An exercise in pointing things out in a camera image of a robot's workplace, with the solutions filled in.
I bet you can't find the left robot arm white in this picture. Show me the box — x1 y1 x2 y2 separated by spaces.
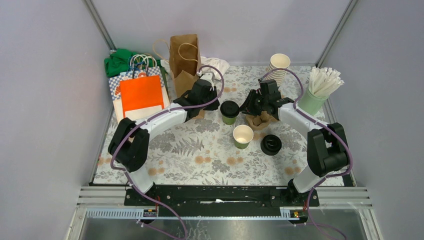
108 79 222 206

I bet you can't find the brown pulp cup carrier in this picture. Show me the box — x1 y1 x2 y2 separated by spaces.
245 111 278 131

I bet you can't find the white slotted cable duct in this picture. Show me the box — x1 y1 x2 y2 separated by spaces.
86 207 306 221

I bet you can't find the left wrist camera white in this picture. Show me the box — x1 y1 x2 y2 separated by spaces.
199 71 215 84

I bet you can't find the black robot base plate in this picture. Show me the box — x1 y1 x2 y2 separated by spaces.
124 183 320 216

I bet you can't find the purple cable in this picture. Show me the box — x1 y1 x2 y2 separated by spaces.
109 64 225 239
259 67 354 239

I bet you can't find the green paper cup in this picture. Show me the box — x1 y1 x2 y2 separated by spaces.
232 124 254 150
221 113 238 125

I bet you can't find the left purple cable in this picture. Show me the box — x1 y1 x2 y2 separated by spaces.
109 64 225 239

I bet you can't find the black cup lids stack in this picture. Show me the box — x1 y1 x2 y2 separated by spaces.
260 134 282 156

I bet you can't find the blue checkered paper bag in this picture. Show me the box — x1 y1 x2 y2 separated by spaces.
108 70 170 122

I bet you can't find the floral table mat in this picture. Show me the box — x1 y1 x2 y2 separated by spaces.
92 66 307 186

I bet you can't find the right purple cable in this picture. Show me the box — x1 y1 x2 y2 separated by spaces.
259 67 354 239

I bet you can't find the green straw holder cup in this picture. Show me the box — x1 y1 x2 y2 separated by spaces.
297 89 329 116

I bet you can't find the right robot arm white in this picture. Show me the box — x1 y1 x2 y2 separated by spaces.
240 80 352 206

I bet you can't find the orange paper bag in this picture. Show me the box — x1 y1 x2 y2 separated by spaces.
119 75 165 120

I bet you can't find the white cloth bag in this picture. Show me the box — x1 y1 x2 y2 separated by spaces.
157 56 230 80

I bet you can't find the brown paper bag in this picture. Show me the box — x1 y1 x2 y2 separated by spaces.
152 33 206 120

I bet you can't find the green cloth bag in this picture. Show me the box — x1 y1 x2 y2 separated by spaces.
103 48 162 78

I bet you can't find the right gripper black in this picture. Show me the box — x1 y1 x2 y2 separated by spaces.
237 89 269 117

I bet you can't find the stack of paper cups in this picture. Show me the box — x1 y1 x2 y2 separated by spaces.
265 53 291 87

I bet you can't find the black cup lid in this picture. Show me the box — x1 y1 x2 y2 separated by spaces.
220 100 240 115

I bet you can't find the white wrapped straws bundle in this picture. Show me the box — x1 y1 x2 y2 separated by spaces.
308 66 345 98

